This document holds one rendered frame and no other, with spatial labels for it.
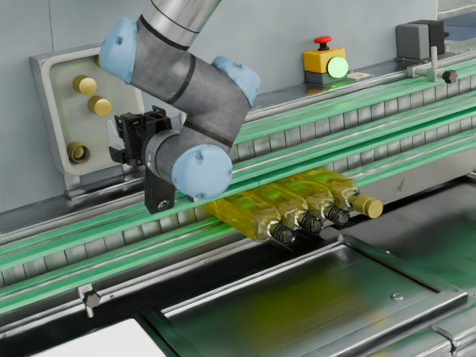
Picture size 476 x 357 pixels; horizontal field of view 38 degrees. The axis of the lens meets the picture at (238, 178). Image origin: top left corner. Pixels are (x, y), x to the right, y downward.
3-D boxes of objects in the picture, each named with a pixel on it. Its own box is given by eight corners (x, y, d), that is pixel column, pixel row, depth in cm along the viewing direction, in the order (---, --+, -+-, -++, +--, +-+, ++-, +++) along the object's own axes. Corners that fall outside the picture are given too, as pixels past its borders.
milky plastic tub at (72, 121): (55, 169, 134) (66, 179, 127) (27, 56, 127) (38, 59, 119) (137, 146, 141) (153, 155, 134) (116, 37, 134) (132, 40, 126)
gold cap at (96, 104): (85, 97, 132) (92, 100, 128) (103, 93, 133) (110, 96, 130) (89, 115, 133) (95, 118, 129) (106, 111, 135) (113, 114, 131)
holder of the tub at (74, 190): (61, 193, 136) (72, 203, 130) (28, 57, 127) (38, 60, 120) (141, 170, 143) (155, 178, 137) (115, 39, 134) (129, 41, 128)
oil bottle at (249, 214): (209, 214, 139) (262, 248, 120) (205, 188, 137) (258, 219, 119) (233, 206, 141) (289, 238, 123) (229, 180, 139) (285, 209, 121)
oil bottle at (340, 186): (280, 189, 146) (341, 217, 127) (278, 164, 144) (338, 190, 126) (302, 182, 148) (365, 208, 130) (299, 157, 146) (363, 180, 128)
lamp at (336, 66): (326, 78, 151) (335, 80, 149) (325, 59, 150) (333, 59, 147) (343, 74, 153) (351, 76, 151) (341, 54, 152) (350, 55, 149)
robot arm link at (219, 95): (208, 42, 89) (172, 118, 89) (275, 81, 95) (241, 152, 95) (187, 41, 96) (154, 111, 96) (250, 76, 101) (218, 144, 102)
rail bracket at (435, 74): (403, 78, 155) (446, 85, 144) (401, 46, 153) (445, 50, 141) (416, 74, 157) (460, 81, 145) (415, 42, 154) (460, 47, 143)
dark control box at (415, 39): (396, 57, 169) (420, 60, 162) (394, 25, 166) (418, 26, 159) (421, 51, 172) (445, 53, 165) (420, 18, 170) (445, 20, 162)
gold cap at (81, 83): (70, 76, 130) (76, 79, 126) (88, 72, 131) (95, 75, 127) (74, 95, 131) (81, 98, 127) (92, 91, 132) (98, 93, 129)
